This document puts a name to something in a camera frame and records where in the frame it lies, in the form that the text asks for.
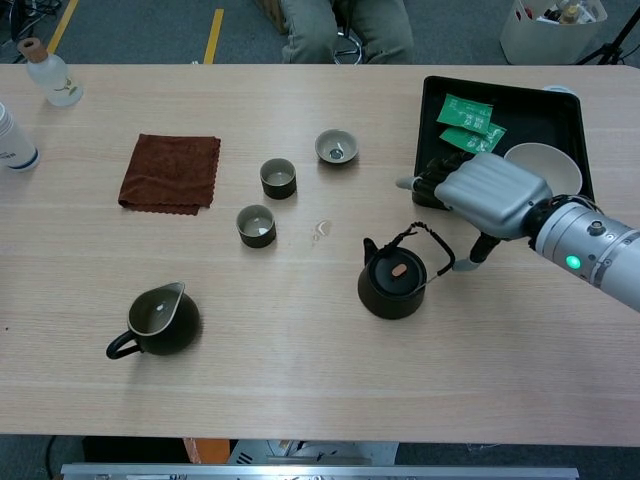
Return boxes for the orange object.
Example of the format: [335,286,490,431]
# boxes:
[182,437,231,465]

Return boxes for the white storage bin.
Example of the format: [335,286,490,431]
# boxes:
[499,0,609,66]

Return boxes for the black square tray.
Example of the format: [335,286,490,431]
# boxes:
[411,75,597,212]

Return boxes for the beige bowl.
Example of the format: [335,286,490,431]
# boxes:
[502,142,584,197]

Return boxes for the brown folded cloth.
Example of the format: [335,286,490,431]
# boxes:
[117,132,222,217]

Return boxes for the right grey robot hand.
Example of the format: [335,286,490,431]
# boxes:
[395,151,554,274]

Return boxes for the frosted glass bottle with cork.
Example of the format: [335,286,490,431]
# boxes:
[16,37,85,109]

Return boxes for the black tripod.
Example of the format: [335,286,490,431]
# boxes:
[574,7,640,67]

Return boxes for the dark teapot with wire handle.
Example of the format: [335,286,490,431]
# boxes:
[356,222,457,321]

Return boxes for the aluminium rail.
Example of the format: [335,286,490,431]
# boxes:
[59,463,580,480]

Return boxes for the white robot base unit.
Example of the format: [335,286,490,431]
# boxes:
[227,439,400,466]

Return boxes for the dark pitcher with handle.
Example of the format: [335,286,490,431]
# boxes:
[105,281,202,361]

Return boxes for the green tea packet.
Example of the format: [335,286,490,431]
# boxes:
[435,93,494,133]
[438,121,508,163]

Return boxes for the black equipment box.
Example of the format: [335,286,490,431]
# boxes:
[82,437,189,464]

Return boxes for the small grey cup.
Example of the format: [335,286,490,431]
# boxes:
[314,128,360,168]
[235,204,278,249]
[259,157,298,201]

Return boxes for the seated person's legs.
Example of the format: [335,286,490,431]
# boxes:
[279,0,416,65]

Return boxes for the white bottle with blue band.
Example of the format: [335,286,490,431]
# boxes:
[0,102,41,174]

